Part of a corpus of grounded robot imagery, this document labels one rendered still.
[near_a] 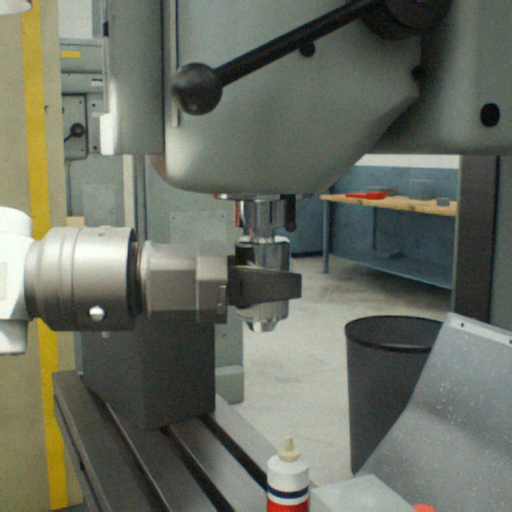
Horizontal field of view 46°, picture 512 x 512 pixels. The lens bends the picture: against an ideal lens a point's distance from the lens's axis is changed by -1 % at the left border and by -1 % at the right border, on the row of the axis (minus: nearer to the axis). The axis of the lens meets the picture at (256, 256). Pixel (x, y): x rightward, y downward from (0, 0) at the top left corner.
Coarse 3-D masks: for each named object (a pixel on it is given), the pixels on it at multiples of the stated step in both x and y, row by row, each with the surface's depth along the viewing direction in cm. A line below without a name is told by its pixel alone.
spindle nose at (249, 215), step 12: (240, 204) 50; (252, 204) 49; (264, 204) 49; (276, 204) 50; (240, 216) 50; (252, 216) 50; (264, 216) 50; (276, 216) 50; (252, 228) 50; (264, 228) 50; (276, 228) 50
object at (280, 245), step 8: (240, 240) 51; (248, 240) 51; (272, 240) 51; (280, 240) 51; (288, 240) 52; (240, 248) 51; (248, 248) 50; (256, 248) 50; (264, 248) 50; (272, 248) 50; (280, 248) 51; (288, 248) 52
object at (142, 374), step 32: (160, 320) 82; (192, 320) 85; (96, 352) 94; (128, 352) 84; (160, 352) 83; (192, 352) 86; (96, 384) 95; (128, 384) 85; (160, 384) 84; (192, 384) 87; (128, 416) 86; (160, 416) 84; (192, 416) 87
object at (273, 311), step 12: (288, 252) 52; (240, 264) 51; (252, 264) 50; (264, 264) 50; (276, 264) 51; (288, 264) 52; (288, 300) 53; (240, 312) 52; (252, 312) 51; (264, 312) 51; (276, 312) 51
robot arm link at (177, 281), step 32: (96, 256) 48; (128, 256) 49; (160, 256) 49; (192, 256) 49; (224, 256) 48; (96, 288) 47; (128, 288) 49; (160, 288) 48; (192, 288) 48; (224, 288) 46; (96, 320) 48; (128, 320) 49; (224, 320) 48
